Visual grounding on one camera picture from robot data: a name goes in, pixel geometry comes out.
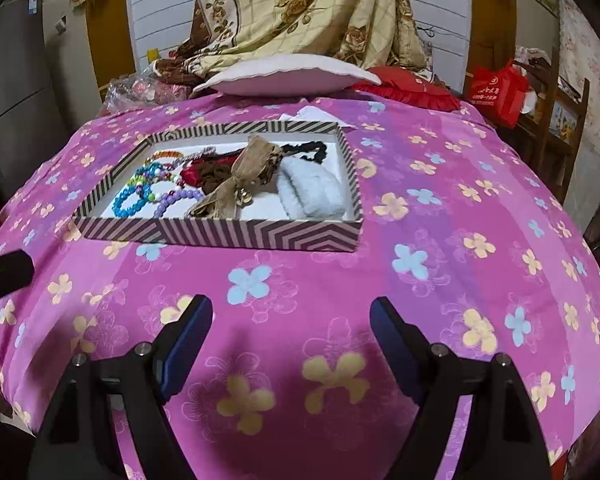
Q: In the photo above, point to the red ruffled cushion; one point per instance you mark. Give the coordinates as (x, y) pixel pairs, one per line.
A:
(400, 85)

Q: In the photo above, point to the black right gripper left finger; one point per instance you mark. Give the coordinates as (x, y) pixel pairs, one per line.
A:
(77, 438)

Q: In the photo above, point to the white fluffy scrunchie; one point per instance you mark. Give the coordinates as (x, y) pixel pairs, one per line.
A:
(307, 191)

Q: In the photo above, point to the white pink pillow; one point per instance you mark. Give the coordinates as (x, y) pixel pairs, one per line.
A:
(288, 75)

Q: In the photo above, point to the black left gripper tip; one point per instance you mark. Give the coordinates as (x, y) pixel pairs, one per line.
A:
(16, 272)

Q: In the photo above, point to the wooden shelf rack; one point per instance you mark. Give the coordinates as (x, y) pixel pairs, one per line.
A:
(547, 138)

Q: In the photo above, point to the grey refrigerator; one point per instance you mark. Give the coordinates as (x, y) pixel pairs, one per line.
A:
(31, 128)

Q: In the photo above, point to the dark red hair scrunchie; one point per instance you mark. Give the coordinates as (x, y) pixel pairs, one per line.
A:
(208, 174)

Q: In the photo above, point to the beige floral blanket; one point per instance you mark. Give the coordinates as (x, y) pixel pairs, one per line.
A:
(365, 33)

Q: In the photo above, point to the pink floral bed sheet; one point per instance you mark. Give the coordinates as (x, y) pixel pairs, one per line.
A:
(458, 233)

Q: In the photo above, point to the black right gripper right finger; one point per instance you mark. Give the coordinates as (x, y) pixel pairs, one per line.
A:
(503, 438)

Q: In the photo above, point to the red shopping bag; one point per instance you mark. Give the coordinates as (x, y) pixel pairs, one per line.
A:
(498, 94)

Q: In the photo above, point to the striped jewelry tray box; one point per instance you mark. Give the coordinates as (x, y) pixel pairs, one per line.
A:
(263, 226)

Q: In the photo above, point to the white paper sheet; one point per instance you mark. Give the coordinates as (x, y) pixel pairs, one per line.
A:
(314, 114)

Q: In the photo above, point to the clear plastic bag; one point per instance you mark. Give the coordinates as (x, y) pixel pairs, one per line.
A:
(137, 91)

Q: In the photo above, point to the beige bow hair clip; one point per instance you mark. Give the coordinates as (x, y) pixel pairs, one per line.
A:
(254, 167)

